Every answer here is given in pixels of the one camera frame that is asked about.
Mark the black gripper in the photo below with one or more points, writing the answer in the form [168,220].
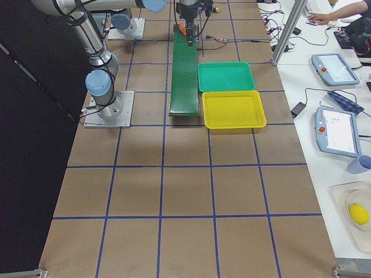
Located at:
[188,12]

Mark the plain orange cylinder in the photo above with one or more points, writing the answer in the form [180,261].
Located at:
[182,28]

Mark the person's forearm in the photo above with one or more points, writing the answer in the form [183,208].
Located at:
[349,10]

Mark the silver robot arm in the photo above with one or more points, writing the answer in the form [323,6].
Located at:
[178,20]
[99,82]

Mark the person's hand at desk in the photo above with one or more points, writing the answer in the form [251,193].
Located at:
[319,19]

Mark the green plastic tray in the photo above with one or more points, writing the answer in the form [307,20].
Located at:
[225,76]

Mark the green conveyor belt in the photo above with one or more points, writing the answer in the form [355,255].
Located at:
[184,100]

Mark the yellow plastic tray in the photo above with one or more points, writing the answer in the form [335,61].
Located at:
[233,110]

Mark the black power adapter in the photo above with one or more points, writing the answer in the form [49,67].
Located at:
[297,109]

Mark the teach pendant far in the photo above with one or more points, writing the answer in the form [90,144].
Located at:
[334,70]

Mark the teach pendant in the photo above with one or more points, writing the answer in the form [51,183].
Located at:
[336,132]
[334,70]

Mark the blue plaid cloth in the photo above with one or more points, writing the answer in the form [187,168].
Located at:
[346,103]

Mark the teach pendant near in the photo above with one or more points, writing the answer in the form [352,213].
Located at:
[336,132]

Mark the blue cup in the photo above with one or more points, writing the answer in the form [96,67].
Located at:
[359,165]

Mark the beige tray with bowl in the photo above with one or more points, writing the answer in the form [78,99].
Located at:
[345,195]

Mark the yellow lemon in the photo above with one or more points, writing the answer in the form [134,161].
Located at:
[358,214]

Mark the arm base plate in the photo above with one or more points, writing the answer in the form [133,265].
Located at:
[124,28]
[118,114]

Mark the aluminium frame post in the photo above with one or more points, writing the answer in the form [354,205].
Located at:
[293,18]

